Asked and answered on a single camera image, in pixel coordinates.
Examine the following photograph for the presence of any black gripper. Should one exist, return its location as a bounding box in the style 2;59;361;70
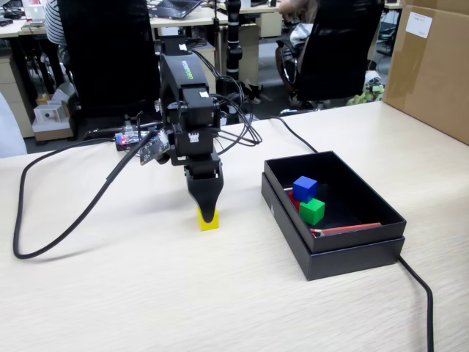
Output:
169;153;225;224

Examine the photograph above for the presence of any yellow cube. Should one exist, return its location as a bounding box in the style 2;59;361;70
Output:
196;205;221;232

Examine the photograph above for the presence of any blue cube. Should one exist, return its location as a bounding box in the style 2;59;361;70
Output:
292;175;318;203

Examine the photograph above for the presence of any green cube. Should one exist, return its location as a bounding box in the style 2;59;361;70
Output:
298;197;326;225

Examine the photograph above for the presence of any black cardboard box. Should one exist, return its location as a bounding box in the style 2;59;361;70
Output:
263;150;407;254

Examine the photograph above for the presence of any black open box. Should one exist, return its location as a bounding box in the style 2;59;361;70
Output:
261;172;406;282

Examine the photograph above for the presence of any pink and white small box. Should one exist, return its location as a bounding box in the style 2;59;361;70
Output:
23;0;47;21

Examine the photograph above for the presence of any large brown cardboard box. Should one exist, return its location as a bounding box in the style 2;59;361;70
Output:
382;0;469;146

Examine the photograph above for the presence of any controller board with red LED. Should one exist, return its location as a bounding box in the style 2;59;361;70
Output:
114;125;162;152

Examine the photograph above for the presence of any red pencil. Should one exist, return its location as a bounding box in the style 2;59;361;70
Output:
310;221;383;238

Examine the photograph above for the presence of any black pole with white rings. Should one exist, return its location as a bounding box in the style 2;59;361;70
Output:
224;0;245;96

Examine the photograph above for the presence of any black office chair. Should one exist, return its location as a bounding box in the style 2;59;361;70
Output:
275;0;385;115
57;0;162;130

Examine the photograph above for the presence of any beige office desk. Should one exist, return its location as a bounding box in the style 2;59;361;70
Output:
0;5;285;40

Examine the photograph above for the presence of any small white carton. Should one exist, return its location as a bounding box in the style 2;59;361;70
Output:
32;102;74;142

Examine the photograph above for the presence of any dark laptop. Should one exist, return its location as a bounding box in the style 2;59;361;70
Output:
152;0;203;20

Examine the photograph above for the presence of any green and white clutter pile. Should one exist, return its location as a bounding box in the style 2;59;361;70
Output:
347;71;385;107

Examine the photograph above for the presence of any white cloth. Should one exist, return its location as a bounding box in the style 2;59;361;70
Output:
0;82;30;158

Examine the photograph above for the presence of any seated office worker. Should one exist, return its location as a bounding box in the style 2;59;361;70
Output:
278;0;320;47

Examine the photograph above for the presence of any beige drawer cabinet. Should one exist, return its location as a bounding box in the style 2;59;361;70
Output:
0;54;36;139

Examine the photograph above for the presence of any person in striped shirt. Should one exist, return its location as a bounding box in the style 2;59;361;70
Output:
44;0;163;48

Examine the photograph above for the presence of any bare camera circuit board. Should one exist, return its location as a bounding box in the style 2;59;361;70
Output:
138;130;171;166

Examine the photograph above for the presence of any black arm wire bundle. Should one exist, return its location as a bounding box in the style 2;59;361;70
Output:
188;47;264;146

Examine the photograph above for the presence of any thick black camera cable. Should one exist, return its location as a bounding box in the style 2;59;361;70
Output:
12;130;157;260

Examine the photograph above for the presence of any thick black power cable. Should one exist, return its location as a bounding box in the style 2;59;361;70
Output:
260;116;435;352

